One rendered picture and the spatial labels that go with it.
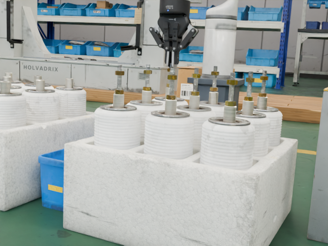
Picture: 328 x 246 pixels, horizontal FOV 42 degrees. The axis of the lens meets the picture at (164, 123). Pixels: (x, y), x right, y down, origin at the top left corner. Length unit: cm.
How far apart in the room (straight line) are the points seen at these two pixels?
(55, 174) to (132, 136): 23
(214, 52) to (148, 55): 177
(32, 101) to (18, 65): 235
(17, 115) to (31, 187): 17
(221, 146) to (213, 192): 8
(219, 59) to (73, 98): 43
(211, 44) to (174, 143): 53
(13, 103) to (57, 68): 224
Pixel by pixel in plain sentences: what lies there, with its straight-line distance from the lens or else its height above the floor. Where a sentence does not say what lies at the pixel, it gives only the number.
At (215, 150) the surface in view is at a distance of 75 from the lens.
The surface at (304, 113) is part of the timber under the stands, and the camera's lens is 267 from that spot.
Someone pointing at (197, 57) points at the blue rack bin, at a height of 31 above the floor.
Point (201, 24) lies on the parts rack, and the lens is 554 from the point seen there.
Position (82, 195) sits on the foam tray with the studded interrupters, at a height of 8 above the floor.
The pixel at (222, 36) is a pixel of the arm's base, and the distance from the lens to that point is 126.
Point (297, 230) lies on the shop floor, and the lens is 101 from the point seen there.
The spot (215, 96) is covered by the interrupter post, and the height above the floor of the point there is 27.
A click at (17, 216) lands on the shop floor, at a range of 101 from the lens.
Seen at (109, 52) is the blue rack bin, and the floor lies 32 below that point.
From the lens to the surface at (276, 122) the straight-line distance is 98.
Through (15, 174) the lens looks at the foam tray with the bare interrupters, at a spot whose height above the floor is 8.
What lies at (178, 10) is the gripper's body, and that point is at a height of 47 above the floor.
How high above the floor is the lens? 37
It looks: 9 degrees down
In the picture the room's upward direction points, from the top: 3 degrees clockwise
